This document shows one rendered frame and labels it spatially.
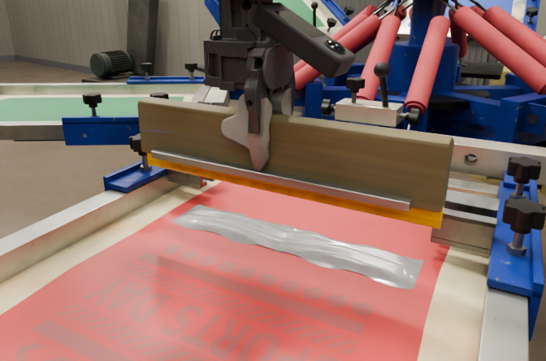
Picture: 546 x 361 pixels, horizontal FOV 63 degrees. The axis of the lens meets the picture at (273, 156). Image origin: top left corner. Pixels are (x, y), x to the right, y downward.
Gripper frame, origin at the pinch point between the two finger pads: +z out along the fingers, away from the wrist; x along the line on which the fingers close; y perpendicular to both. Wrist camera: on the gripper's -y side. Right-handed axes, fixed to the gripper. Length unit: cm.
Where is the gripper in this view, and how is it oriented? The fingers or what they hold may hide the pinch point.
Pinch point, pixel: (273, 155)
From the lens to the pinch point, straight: 54.8
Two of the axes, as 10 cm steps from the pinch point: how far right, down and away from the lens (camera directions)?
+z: 0.0, 9.4, 3.3
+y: -8.8, -1.6, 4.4
